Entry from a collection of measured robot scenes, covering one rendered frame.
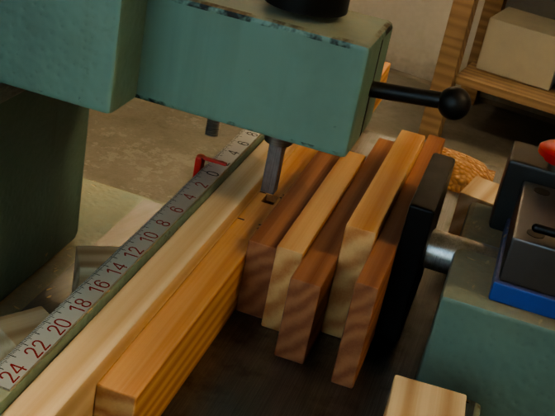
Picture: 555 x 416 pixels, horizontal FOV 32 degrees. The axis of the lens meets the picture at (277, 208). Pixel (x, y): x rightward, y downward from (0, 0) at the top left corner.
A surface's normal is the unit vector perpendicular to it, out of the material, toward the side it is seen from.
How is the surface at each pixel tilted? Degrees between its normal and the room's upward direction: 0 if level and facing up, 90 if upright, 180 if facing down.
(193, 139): 0
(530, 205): 0
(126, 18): 90
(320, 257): 0
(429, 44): 90
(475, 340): 90
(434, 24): 90
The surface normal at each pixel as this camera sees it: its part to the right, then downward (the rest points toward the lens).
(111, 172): 0.18, -0.88
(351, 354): -0.29, 0.39
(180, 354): 0.94, 0.29
